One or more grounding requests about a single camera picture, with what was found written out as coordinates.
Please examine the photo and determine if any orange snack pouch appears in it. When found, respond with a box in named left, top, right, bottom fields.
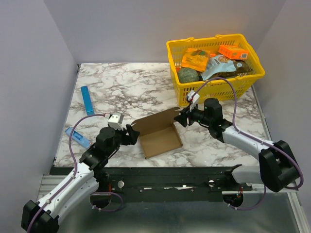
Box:
left=181, top=48, right=210, bottom=72

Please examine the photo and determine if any aluminium frame rail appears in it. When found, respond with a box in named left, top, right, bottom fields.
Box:
left=29, top=173, right=304, bottom=233

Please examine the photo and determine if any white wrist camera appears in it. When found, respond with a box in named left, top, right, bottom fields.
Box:
left=186, top=90, right=200, bottom=112
left=107, top=113, right=124, bottom=131

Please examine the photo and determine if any dark brown snack bag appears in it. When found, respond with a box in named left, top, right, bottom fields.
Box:
left=211, top=60, right=253, bottom=78

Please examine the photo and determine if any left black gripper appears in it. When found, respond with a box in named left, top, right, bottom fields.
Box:
left=106, top=124, right=140, bottom=157

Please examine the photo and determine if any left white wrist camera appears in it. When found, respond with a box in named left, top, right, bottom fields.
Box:
left=107, top=113, right=124, bottom=131

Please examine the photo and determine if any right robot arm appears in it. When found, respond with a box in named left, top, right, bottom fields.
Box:
left=174, top=98, right=301, bottom=192

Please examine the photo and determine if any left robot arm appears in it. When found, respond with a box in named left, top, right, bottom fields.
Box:
left=21, top=125, right=140, bottom=233

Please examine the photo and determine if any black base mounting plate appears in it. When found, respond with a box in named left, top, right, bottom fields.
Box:
left=50, top=165, right=284, bottom=203

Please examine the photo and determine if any brown cardboard box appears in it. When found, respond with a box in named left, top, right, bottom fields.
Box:
left=132, top=107, right=183, bottom=159

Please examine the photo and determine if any green round melon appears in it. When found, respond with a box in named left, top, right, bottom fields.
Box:
left=177, top=67, right=199, bottom=83

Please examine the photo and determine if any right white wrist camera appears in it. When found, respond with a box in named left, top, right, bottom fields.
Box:
left=186, top=90, right=200, bottom=112

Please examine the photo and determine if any small blue block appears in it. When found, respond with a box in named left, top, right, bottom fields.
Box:
left=71, top=131, right=91, bottom=149

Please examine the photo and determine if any light blue snack bag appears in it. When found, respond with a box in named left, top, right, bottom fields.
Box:
left=201, top=54, right=237, bottom=81

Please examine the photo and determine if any orange carton box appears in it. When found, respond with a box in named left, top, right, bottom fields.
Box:
left=218, top=45, right=249, bottom=60

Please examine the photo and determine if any long blue bar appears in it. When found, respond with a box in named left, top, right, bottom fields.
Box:
left=81, top=85, right=94, bottom=116

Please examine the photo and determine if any yellow plastic basket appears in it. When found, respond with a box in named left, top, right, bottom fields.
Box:
left=166, top=33, right=266, bottom=107

